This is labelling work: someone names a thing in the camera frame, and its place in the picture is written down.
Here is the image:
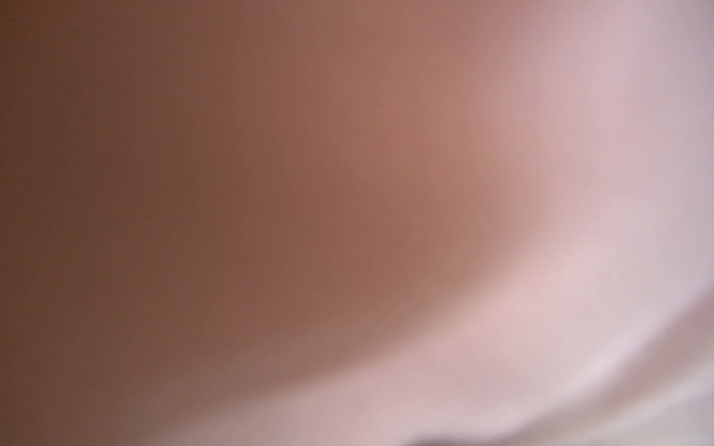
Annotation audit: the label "pink peach print pillow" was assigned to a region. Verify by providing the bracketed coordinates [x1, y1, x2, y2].
[1, 1, 713, 445]

